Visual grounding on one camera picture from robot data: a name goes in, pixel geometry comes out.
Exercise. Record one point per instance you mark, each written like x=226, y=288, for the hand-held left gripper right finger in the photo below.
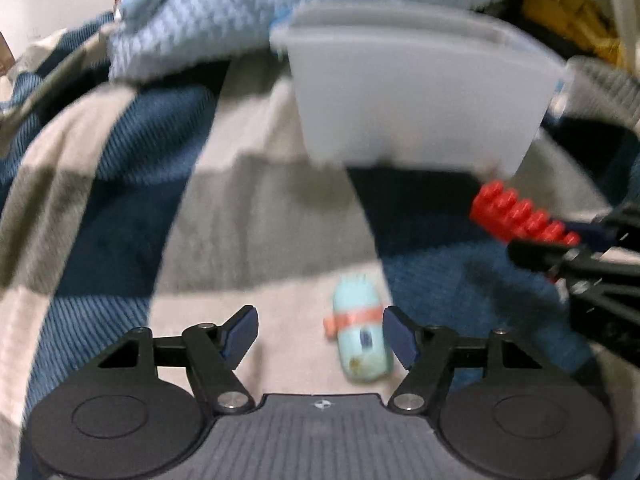
x=400, y=335

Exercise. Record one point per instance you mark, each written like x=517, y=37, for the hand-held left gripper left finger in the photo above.
x=243, y=331

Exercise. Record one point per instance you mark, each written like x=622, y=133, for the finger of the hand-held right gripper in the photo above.
x=550, y=255
x=607, y=230

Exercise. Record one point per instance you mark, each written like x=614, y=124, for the light teal capsule toy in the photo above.
x=357, y=340

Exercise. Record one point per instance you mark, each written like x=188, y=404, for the red toy building brick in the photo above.
x=520, y=215

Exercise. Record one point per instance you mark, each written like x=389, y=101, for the translucent white plastic container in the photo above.
x=415, y=95

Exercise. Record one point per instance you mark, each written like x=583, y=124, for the black cloth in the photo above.
x=595, y=145

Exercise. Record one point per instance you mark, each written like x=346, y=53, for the grey knitted cloth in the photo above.
x=605, y=85

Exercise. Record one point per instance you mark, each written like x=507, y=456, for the blue grey checked blanket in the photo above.
x=150, y=185

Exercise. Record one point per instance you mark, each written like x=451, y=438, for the yellow cloth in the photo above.
x=575, y=15

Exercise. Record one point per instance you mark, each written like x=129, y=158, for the blue dotted baby blanket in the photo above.
x=210, y=25

